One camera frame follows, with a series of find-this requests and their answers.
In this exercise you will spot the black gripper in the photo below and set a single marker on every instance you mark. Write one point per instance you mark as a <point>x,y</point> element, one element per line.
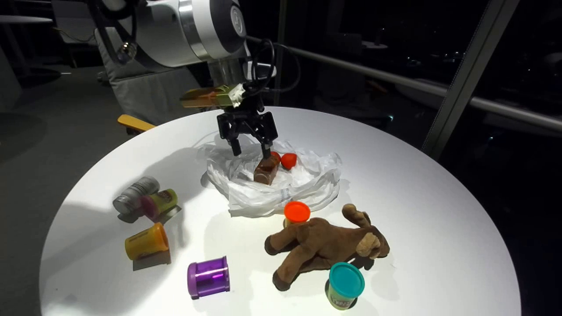
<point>247,119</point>

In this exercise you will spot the brown cylinder toy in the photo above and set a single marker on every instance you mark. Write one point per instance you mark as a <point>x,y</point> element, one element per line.
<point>266,170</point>

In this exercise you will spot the red lid dough tub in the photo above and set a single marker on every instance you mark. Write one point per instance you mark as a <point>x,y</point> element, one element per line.
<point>289,159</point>

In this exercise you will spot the orange lid dough tub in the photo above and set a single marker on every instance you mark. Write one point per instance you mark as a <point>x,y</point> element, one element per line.
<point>298,210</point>

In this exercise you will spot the white label bottle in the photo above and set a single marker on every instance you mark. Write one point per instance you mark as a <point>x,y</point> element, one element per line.
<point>134,194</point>

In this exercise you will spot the small purple piece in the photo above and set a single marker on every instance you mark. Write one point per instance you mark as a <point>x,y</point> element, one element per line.
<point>208,277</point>

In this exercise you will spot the yellow lid dough tub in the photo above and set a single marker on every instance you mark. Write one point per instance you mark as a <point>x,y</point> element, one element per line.
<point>147,240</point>

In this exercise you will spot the teal lid dough tub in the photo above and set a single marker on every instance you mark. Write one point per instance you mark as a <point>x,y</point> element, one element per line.
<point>345,282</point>

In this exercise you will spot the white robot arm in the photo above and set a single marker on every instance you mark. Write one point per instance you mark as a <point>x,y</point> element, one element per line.
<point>187,28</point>

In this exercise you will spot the white plastic bag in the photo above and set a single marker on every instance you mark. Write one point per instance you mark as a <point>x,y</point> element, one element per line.
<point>275,194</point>

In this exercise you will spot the grey chair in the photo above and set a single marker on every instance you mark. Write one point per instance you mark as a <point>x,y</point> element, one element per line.
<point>147,93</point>

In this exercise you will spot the yellow flat piece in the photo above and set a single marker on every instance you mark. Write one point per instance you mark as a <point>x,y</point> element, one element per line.
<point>134,121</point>

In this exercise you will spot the brown plush toy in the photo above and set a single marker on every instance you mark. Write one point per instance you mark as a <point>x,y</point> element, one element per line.
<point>319,245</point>

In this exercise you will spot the metal window frame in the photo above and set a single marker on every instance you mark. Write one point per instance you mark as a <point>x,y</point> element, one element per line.
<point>468,75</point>

